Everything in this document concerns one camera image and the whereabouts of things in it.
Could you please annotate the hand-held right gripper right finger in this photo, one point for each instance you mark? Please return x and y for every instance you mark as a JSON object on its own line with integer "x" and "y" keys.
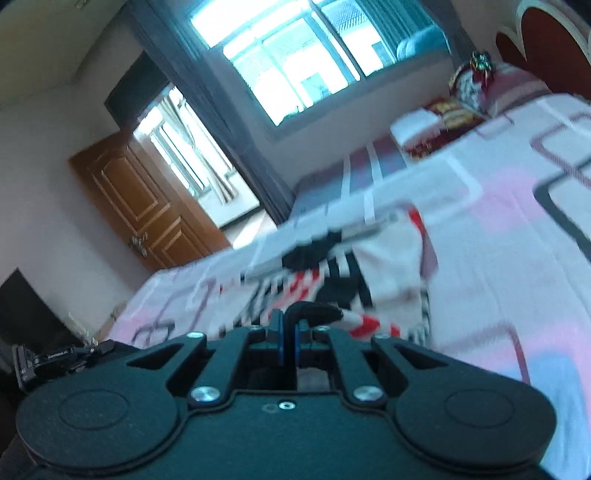
{"x": 301, "y": 342}

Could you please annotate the red yellow patterned cloth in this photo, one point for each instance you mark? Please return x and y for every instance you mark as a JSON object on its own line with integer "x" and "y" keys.
{"x": 450, "y": 115}

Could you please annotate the large sliding window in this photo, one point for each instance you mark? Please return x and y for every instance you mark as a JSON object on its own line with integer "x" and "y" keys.
{"x": 286, "y": 60}

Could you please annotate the white sheer curtain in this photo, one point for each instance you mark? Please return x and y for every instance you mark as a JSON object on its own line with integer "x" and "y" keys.
{"x": 217, "y": 180}

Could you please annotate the black furniture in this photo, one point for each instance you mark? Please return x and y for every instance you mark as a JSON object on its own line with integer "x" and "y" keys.
{"x": 32, "y": 304}

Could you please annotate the folded white clothes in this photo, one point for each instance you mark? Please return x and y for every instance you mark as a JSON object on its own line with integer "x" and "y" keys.
{"x": 415, "y": 124}

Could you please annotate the dark red striped sheet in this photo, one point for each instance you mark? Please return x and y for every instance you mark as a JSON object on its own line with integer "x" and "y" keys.
{"x": 360, "y": 161}

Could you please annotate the patterned pink bed sheet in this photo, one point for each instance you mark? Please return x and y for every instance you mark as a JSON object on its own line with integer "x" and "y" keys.
{"x": 508, "y": 230}

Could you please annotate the red scalloped headboard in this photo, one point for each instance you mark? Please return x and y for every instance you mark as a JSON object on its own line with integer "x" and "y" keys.
{"x": 554, "y": 46}

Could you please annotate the teal quilt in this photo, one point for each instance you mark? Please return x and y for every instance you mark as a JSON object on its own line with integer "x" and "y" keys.
{"x": 422, "y": 41}

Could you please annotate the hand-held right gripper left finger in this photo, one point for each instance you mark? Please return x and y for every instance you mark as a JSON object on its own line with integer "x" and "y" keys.
{"x": 277, "y": 334}

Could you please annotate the grey curtain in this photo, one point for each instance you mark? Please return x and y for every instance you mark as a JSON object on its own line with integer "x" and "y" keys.
{"x": 221, "y": 115}

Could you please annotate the balcony window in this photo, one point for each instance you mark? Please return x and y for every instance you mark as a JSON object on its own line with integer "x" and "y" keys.
{"x": 184, "y": 138}

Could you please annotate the plaid patterned pillow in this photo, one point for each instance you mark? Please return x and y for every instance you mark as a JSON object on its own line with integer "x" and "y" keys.
{"x": 471, "y": 87}

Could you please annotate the brown wooden door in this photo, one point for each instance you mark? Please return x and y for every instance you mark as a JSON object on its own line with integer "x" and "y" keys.
{"x": 138, "y": 198}

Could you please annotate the striped knit sweater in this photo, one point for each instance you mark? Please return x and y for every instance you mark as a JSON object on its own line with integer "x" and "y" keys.
{"x": 392, "y": 267}

